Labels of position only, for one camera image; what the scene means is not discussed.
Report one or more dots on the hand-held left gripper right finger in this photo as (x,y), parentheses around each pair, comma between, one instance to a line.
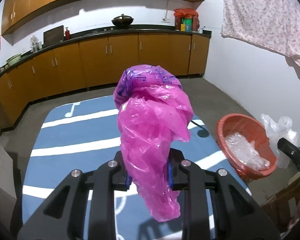
(170,178)

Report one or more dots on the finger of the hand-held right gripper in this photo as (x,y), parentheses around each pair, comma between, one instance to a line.
(290,150)

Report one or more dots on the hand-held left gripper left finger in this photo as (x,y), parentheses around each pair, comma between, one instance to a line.
(116,173)

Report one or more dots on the clear plastic bag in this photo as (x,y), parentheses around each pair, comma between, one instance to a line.
(242,150)
(277,130)

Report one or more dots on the red plastic basin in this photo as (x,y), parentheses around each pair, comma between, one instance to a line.
(240,122)

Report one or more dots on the pink plastic bag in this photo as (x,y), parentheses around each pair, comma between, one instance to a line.
(150,120)

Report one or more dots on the brown cardboard box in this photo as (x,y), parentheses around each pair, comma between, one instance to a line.
(285,200)

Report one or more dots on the blue mat with white stripes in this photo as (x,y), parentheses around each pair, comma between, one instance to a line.
(65,150)

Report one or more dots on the wooden base cabinets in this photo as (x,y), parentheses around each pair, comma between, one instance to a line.
(102,60)

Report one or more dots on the floral pink hanging cloth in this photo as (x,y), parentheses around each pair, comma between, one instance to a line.
(262,17)

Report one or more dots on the red bottle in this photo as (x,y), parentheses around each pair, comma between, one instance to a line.
(67,33)

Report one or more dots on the white cup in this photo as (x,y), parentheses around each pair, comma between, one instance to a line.
(200,30)

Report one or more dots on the black kitchen countertop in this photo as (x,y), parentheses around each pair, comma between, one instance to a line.
(150,27)

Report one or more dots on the dark rectangular board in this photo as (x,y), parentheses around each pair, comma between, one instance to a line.
(53,36)

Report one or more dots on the glass jar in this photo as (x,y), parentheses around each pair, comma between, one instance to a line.
(35,44)

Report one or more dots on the green enamel bowl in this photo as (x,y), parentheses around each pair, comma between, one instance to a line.
(14,60)

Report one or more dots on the black wok with lid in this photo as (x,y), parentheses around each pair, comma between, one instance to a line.
(123,20)

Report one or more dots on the orange bag with boxes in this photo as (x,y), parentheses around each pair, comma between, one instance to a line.
(186,17)

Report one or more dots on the long wooden wall cabinets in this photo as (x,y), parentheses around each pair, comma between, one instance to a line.
(37,0)

